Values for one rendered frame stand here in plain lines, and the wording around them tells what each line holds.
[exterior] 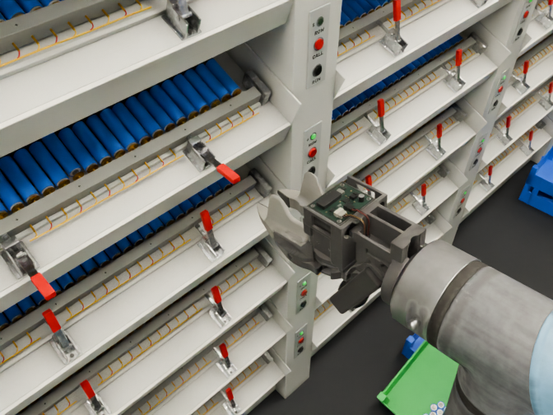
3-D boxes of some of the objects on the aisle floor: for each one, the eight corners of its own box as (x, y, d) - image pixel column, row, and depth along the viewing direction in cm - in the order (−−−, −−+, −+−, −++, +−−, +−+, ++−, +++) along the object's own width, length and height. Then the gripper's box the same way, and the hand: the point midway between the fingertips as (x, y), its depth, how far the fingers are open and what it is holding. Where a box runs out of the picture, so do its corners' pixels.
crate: (441, 455, 143) (440, 454, 136) (379, 401, 153) (375, 396, 146) (512, 365, 148) (513, 358, 141) (447, 318, 158) (446, 310, 151)
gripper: (451, 211, 54) (295, 134, 67) (379, 272, 49) (226, 177, 62) (442, 272, 60) (300, 190, 72) (377, 333, 54) (237, 234, 67)
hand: (276, 207), depth 68 cm, fingers open, 3 cm apart
